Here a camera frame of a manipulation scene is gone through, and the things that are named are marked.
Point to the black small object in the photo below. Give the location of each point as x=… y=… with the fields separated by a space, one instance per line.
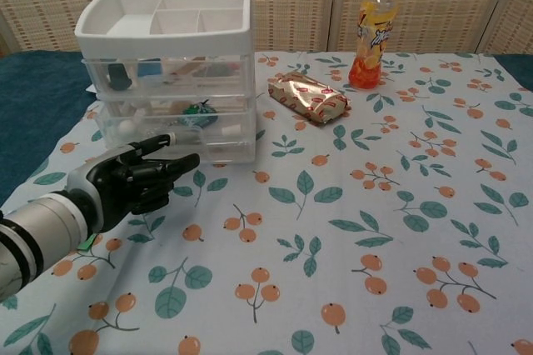
x=118 y=76

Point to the white round cap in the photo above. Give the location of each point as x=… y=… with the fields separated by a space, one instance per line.
x=125 y=126

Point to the clear plastic drawer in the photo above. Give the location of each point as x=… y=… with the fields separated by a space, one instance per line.
x=225 y=151
x=166 y=76
x=166 y=115

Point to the bamboo folding screen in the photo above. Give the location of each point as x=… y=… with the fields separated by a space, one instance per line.
x=437 y=1

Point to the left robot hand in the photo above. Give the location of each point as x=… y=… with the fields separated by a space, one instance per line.
x=125 y=180

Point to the floral tablecloth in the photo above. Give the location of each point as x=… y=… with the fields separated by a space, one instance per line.
x=333 y=205

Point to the orange drink bottle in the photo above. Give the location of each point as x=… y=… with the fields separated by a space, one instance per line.
x=372 y=38

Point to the small green ornament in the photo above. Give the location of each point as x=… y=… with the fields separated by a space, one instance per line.
x=200 y=113

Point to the white plastic drawer organizer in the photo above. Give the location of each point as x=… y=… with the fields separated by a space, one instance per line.
x=166 y=40

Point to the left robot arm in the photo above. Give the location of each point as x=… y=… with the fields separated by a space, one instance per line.
x=37 y=230

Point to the green foil packet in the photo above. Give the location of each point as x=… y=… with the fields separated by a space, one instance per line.
x=86 y=243

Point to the gold snack package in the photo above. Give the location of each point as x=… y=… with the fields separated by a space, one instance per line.
x=308 y=96

